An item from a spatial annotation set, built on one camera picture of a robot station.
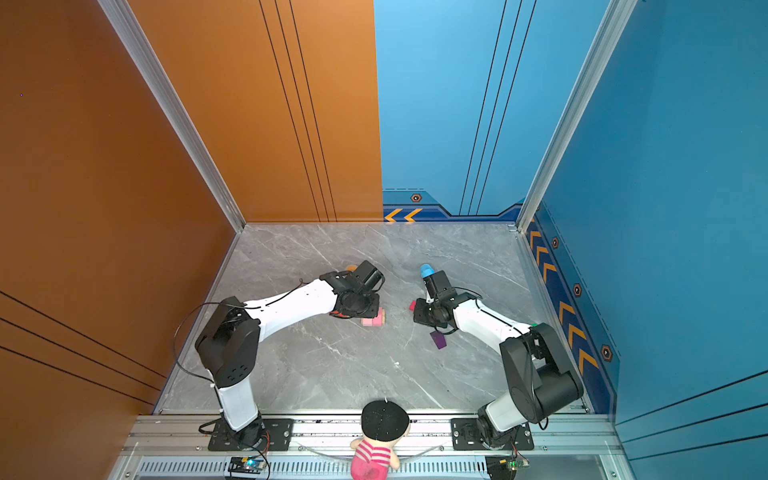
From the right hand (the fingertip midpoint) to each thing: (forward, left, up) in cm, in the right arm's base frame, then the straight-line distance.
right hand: (414, 315), depth 90 cm
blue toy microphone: (+18, -5, 0) cm, 18 cm away
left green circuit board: (-37, +41, -5) cm, 55 cm away
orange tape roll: (+20, +21, -1) cm, 29 cm away
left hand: (+1, +12, +3) cm, 12 cm away
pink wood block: (-1, +11, -2) cm, 11 cm away
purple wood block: (-6, -7, -4) cm, 10 cm away
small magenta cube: (+6, 0, -4) cm, 7 cm away
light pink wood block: (-2, +14, -1) cm, 14 cm away
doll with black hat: (-30, +8, +4) cm, 31 cm away
